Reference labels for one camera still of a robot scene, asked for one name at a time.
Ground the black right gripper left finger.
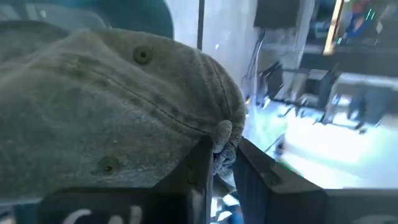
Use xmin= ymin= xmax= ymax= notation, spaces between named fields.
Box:
xmin=38 ymin=134 xmax=215 ymax=224

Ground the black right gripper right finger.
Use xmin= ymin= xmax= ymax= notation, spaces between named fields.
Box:
xmin=232 ymin=138 xmax=398 ymax=224

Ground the dark blue-green cotton cap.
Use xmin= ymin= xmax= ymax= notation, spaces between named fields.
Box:
xmin=0 ymin=27 xmax=247 ymax=200
xmin=0 ymin=19 xmax=71 ymax=63

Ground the teal plastic bin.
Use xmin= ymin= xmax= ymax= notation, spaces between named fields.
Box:
xmin=0 ymin=0 xmax=174 ymax=40

